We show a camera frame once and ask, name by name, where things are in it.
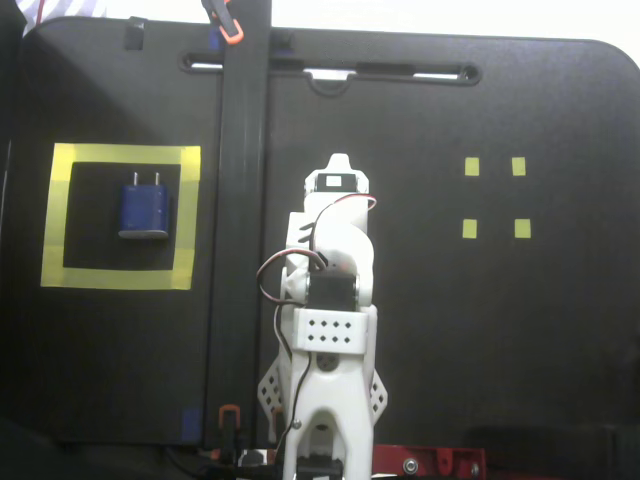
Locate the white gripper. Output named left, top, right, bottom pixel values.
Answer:
left=303, top=153, right=371, bottom=197

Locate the blue white charger block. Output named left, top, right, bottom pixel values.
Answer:
left=117, top=171, right=171, bottom=241

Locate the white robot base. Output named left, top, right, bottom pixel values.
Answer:
left=257, top=362, right=389, bottom=444

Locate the black flat strip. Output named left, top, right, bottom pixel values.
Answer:
left=203, top=0, right=274, bottom=451

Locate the black tape piece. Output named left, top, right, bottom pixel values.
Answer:
left=123, top=16, right=146, bottom=51
left=355, top=61, right=415, bottom=78

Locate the orange black spring clamp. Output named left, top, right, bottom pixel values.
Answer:
left=218, top=403, right=242, bottom=464
left=201, top=0, right=245, bottom=45

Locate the yellow tape square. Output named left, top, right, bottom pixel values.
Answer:
left=39, top=143, right=202, bottom=291

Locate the striped cloth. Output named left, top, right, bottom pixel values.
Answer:
left=17, top=0, right=109, bottom=36

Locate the red screw clamp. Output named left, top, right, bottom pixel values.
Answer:
left=372, top=443, right=487, bottom=479

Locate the red white servo cable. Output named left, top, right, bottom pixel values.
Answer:
left=308, top=193, right=379, bottom=266

